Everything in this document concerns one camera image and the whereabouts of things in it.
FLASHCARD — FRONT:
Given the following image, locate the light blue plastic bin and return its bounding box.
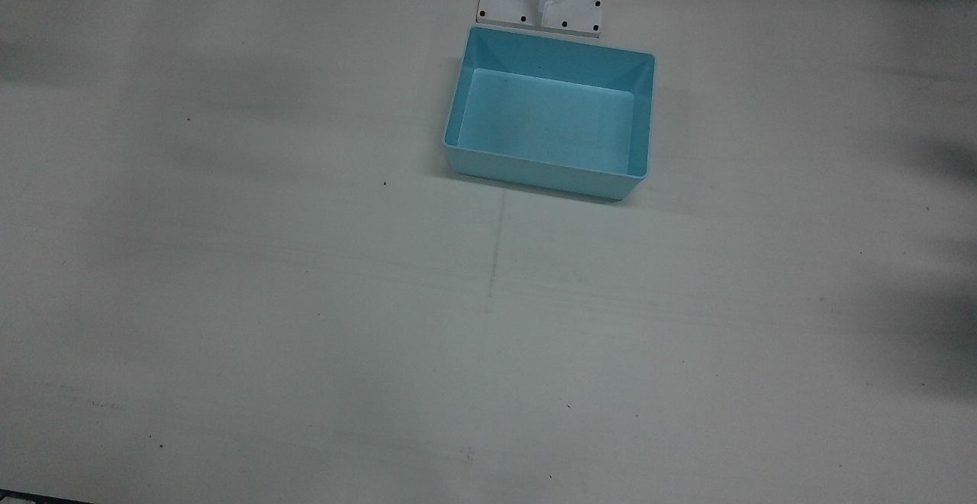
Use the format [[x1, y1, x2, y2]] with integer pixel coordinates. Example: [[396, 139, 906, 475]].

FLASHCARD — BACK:
[[443, 25, 658, 202]]

